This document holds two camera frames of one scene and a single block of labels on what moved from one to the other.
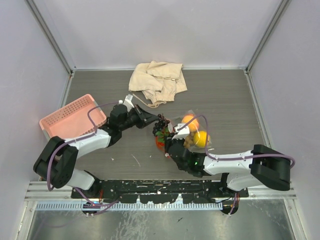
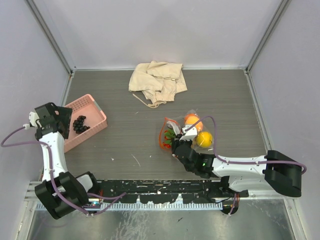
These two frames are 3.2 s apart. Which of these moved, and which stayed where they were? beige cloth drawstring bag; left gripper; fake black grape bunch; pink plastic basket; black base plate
Moved: left gripper; fake black grape bunch
Stayed: beige cloth drawstring bag; black base plate; pink plastic basket
